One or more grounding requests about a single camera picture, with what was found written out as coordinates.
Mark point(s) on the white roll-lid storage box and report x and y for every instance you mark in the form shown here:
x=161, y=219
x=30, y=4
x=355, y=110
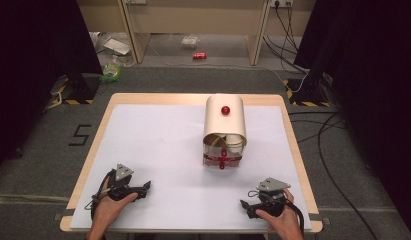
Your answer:
x=223, y=121

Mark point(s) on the white paper pile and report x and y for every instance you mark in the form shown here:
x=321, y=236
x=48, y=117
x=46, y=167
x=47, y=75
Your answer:
x=116, y=46

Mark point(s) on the black stand base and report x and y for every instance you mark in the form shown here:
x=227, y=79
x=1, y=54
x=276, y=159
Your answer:
x=309, y=90
x=81, y=87

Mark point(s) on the row of red packets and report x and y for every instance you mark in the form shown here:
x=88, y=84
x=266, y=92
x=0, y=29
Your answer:
x=231, y=158

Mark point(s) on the black curtain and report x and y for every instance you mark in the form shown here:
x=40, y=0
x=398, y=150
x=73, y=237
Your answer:
x=36, y=66
x=376, y=83

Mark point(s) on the white table sheet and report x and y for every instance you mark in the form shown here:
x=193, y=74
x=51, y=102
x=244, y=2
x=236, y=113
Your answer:
x=159, y=150

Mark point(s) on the clear plastic bag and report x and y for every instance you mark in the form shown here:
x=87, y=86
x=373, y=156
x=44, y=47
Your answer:
x=189, y=41

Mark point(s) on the green snack bag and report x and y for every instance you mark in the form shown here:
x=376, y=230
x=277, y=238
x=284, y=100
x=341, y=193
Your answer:
x=111, y=71

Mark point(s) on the person's left hand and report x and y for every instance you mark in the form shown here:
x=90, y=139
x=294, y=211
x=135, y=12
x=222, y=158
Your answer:
x=108, y=210

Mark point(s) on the red drink can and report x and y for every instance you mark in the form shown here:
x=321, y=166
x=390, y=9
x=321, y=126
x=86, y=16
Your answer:
x=199, y=55

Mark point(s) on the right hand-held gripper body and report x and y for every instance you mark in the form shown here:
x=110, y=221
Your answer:
x=271, y=201

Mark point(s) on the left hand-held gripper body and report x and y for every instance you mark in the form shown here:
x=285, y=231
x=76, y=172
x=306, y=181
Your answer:
x=121, y=190

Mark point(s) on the beige wooden desk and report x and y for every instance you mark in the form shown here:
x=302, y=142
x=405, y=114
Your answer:
x=199, y=16

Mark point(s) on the person's right hand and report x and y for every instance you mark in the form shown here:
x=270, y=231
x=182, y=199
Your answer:
x=283, y=223

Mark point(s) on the white wall power outlet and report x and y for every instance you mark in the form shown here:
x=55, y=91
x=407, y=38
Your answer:
x=281, y=2

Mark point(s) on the white cup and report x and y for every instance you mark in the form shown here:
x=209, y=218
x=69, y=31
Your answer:
x=235, y=140

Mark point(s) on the brown cup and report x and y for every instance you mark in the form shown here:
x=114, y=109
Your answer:
x=213, y=140

